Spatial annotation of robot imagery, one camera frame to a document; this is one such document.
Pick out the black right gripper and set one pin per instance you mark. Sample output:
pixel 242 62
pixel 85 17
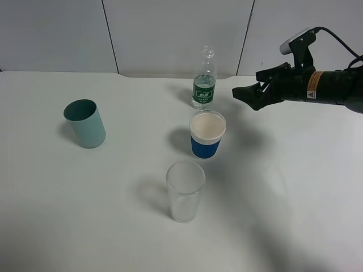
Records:
pixel 289 86

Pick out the clear bottle green label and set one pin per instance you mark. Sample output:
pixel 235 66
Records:
pixel 204 81

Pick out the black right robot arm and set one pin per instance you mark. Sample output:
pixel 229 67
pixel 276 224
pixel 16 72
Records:
pixel 340 87

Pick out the white cup blue sleeve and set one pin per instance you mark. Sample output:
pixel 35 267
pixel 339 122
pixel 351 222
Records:
pixel 206 128

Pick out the teal plastic cup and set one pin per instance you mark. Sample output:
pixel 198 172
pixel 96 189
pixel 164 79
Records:
pixel 84 118

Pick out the clear drinking glass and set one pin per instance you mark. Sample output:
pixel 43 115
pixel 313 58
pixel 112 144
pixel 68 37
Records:
pixel 185 181

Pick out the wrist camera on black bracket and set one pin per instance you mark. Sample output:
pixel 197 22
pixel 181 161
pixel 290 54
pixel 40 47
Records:
pixel 298 45

